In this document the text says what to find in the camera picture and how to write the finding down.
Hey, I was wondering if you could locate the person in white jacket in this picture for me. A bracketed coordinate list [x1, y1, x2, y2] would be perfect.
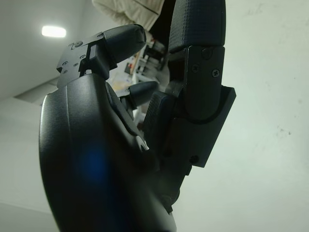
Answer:
[92, 0, 178, 49]

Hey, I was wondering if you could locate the ceiling light panel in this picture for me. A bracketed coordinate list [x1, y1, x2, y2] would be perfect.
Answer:
[41, 25, 66, 38]

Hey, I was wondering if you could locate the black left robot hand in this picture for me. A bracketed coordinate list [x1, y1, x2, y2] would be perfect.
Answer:
[38, 0, 237, 232]

